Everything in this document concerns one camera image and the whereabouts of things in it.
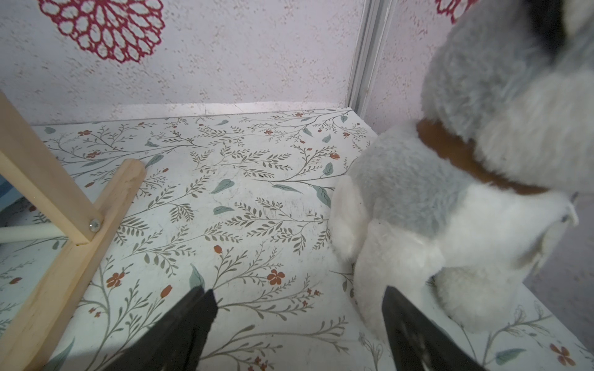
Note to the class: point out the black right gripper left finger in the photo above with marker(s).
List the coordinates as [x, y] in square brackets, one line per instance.
[177, 340]

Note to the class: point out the wooden clothes rack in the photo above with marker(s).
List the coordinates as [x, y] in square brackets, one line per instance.
[90, 227]

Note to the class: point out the grey white husky plush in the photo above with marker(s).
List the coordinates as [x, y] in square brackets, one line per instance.
[464, 195]

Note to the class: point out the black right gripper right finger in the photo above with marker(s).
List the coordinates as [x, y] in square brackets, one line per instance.
[416, 343]

